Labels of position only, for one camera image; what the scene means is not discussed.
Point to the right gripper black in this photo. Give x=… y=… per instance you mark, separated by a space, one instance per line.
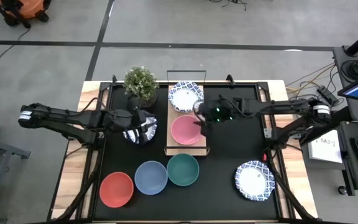
x=217 y=110

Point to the green ribbed bowl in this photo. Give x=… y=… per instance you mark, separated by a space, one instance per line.
x=183 y=169

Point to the black power strip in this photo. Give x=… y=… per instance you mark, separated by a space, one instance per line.
x=325 y=93

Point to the dark grey desk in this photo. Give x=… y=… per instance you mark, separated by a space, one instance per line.
x=353 y=180

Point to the small red button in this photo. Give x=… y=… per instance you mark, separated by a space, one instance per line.
x=264 y=157

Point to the white paper sheet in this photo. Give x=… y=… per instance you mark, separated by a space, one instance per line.
x=325 y=151

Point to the black caster wheel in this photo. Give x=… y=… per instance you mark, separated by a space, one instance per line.
x=342 y=190

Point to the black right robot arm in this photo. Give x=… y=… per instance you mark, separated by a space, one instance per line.
x=278 y=107

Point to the black table mat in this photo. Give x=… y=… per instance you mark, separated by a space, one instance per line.
x=228 y=149

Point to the green plant in ribbed pot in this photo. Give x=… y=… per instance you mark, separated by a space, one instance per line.
x=140 y=82

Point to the blue ribbed bowl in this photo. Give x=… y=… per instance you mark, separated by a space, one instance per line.
x=151 y=178

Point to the red ribbed bowl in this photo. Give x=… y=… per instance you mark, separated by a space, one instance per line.
x=116 y=189

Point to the pink ribbed bowl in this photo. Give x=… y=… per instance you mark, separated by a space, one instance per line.
x=183 y=130

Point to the wooden shelf with black frame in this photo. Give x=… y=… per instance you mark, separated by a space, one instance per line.
x=185 y=150

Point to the orange shop vacuum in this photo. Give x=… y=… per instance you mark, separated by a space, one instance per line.
x=26 y=7

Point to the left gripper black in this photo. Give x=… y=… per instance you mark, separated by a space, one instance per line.
x=139 y=118

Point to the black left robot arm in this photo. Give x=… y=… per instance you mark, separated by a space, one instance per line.
x=73 y=119

